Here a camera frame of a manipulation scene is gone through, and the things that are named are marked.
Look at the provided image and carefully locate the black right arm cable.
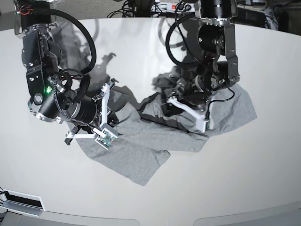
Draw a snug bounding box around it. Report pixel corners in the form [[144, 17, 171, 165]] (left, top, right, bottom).
[[50, 8, 97, 73]]

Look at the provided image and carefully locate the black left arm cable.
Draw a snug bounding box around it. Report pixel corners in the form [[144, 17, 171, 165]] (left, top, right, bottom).
[[165, 7, 203, 68]]

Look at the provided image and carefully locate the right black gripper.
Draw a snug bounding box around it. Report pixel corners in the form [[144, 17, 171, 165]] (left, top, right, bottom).
[[63, 94, 118, 132]]

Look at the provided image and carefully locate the white power strip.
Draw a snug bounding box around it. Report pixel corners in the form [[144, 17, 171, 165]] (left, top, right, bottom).
[[151, 2, 177, 12]]

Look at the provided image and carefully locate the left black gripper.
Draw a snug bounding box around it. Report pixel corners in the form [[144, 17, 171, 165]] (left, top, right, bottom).
[[161, 81, 216, 115]]

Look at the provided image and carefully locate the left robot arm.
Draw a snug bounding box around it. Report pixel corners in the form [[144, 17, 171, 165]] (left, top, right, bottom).
[[161, 0, 240, 116]]

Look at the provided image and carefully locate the black power adapter brick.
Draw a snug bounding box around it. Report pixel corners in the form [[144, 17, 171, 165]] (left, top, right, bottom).
[[234, 8, 266, 27]]

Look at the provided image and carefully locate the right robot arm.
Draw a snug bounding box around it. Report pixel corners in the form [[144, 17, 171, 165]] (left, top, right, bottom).
[[14, 0, 118, 133]]

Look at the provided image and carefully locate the white slotted table bracket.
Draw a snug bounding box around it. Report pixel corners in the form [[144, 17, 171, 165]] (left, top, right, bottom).
[[0, 188, 46, 217]]

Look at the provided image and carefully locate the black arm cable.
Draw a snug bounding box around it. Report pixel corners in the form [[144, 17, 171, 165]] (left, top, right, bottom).
[[165, 7, 203, 68], [50, 8, 97, 73]]

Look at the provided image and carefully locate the grey t-shirt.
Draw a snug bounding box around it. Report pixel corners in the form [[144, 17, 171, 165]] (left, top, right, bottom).
[[78, 85, 257, 186]]

